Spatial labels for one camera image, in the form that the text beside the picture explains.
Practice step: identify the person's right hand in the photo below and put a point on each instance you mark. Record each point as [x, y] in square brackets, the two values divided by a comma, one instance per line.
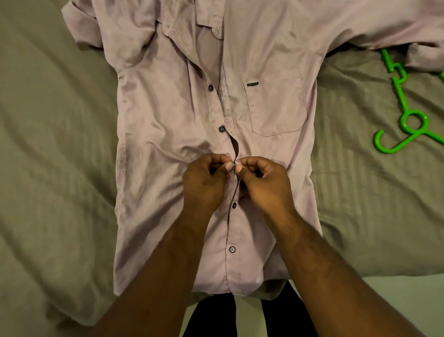
[270, 189]

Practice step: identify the person's left hand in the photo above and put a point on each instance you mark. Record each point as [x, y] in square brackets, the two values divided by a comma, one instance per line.
[205, 187]

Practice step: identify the pink garment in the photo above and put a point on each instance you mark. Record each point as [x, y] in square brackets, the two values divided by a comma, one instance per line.
[159, 104]

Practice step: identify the pile of coloured plastic hangers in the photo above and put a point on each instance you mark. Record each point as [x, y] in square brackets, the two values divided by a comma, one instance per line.
[404, 121]

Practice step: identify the person's left forearm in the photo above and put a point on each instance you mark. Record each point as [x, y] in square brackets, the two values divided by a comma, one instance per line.
[156, 285]

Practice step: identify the person's right forearm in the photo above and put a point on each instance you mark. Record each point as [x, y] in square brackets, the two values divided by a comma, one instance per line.
[340, 285]

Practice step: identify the person's black trousers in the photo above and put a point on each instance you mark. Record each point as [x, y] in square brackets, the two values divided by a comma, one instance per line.
[211, 316]

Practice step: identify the bed with taupe sheet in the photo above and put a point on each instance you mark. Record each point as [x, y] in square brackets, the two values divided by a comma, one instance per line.
[48, 173]

